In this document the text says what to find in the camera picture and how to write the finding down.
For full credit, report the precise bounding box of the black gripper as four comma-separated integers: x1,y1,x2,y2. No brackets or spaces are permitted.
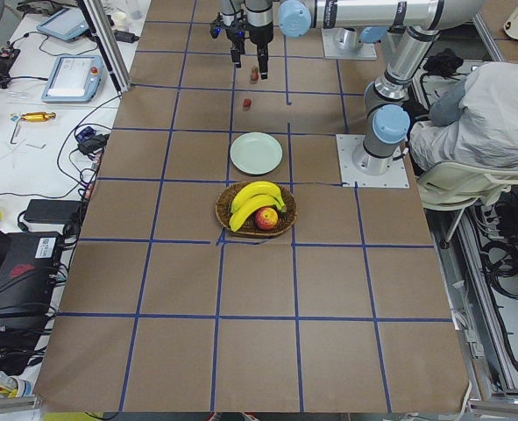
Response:
209,11,246,68
245,0,273,80

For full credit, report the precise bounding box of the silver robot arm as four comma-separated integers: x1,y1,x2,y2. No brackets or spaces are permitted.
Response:
220,1,483,175
209,1,387,79

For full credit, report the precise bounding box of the light green plate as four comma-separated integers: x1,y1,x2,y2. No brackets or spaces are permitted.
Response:
230,132,283,175

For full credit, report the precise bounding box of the yellow banana bunch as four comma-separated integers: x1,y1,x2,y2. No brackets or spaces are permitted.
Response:
229,181,286,232

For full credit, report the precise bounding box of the brown wicker basket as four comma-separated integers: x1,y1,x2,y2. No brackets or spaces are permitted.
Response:
215,181,297,238

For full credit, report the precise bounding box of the blue teach pendant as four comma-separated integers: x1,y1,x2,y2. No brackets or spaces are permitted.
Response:
37,8,89,41
41,55,105,103

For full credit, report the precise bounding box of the red yellow apple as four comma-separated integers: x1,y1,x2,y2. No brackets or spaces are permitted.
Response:
254,207,279,231

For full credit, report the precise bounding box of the gold wrapped candy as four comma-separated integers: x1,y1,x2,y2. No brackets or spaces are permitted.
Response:
19,111,56,123

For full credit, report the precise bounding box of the white office chair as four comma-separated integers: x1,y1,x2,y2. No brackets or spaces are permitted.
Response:
417,161,518,249

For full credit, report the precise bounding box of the person in white shirt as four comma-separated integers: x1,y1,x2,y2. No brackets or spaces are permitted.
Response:
409,62,518,171

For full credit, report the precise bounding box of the black power adapter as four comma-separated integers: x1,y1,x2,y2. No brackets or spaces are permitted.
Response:
23,199,81,225

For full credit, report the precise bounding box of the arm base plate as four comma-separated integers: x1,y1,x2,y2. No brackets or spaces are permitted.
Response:
336,134,409,189
321,28,377,61

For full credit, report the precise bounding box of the aluminium frame post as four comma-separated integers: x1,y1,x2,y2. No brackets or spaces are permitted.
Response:
77,0,131,94

